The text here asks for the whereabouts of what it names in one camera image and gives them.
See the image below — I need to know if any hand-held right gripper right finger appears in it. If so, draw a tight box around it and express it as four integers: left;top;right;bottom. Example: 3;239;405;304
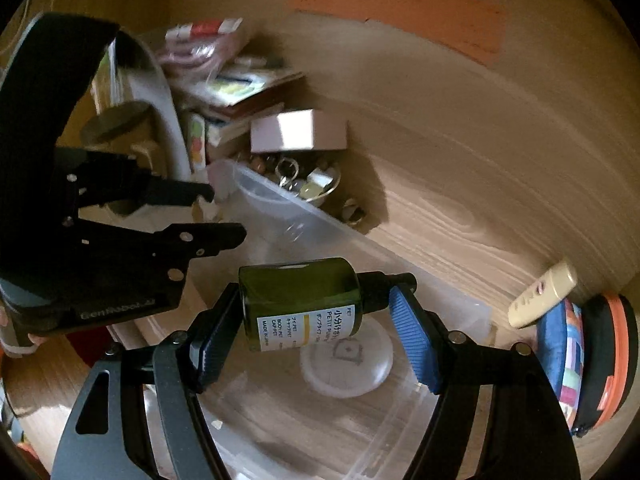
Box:
387;274;583;480

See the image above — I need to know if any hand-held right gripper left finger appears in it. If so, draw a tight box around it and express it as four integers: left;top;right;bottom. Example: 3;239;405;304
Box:
50;282;243;480

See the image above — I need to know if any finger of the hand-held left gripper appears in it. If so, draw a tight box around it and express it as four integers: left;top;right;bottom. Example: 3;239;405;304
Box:
57;147;216;211
75;217;248;281

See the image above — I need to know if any green pump bottle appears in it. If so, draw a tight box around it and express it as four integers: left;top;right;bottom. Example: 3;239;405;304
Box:
237;257;416;353

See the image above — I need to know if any clear plastic storage box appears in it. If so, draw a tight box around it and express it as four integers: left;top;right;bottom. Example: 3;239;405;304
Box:
107;160;493;480

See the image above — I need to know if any dotted colourful card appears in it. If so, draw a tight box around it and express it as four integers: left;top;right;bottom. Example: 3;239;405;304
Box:
185;110;208;171

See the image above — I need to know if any wooden canister with dark lid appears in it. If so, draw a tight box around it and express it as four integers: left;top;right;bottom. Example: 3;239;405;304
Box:
80;101;161;176

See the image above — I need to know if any white curved stand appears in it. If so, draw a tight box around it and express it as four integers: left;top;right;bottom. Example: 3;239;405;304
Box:
107;30;193;181

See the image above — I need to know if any stack of books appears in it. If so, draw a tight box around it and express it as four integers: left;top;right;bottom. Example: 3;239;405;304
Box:
180;55;306;161

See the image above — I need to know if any bowl of trinkets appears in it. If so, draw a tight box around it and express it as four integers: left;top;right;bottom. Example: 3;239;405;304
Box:
235;152;343;208

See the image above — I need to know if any cream tube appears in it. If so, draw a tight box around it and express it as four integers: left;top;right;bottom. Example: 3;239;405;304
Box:
507;260;578;330

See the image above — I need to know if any blue patchwork pouch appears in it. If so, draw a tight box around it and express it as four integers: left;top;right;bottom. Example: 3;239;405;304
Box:
535;299;586;421

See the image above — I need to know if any small brown trinket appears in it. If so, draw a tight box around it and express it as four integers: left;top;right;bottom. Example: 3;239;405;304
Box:
341;199;368;226

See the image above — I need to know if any wooden desk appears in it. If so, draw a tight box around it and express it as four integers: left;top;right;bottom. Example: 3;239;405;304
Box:
0;10;636;480

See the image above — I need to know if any small white cardboard box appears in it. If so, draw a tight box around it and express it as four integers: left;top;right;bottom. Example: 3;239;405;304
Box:
250;109;348;155

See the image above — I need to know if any plastic bag with red label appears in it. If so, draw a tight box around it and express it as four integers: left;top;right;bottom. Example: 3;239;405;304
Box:
157;17;256;81

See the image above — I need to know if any black and orange case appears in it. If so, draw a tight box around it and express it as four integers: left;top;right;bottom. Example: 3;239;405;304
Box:
570;292;640;438

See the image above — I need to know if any orange paper sheet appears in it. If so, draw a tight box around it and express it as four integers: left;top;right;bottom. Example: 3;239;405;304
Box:
290;0;508;67

